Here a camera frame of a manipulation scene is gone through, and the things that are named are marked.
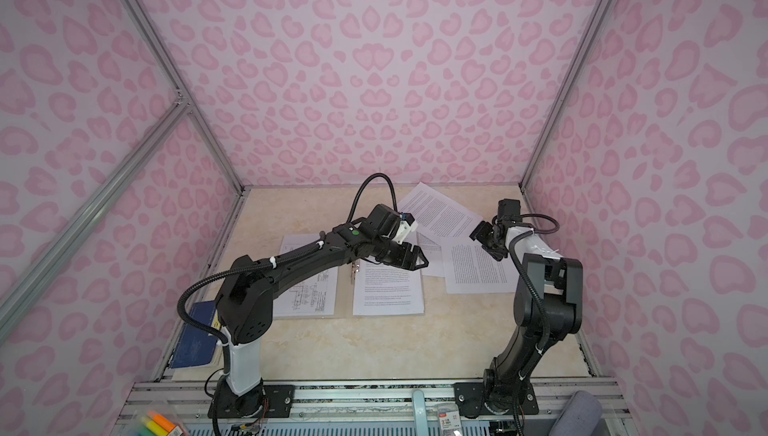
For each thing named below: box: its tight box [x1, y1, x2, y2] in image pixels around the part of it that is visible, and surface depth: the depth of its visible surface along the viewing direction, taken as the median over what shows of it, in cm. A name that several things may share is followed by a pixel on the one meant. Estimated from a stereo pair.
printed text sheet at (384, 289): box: [353, 259, 424, 316], surface depth 93 cm
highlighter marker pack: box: [133, 410, 186, 436], surface depth 71 cm
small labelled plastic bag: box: [438, 402, 463, 436], surface depth 70 cm
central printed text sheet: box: [397, 182, 484, 240], surface depth 113 cm
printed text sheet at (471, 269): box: [444, 240, 519, 294], surface depth 98 cm
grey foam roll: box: [548, 390, 602, 436], surface depth 70 cm
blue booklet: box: [170, 300, 218, 369], surface depth 83 cm
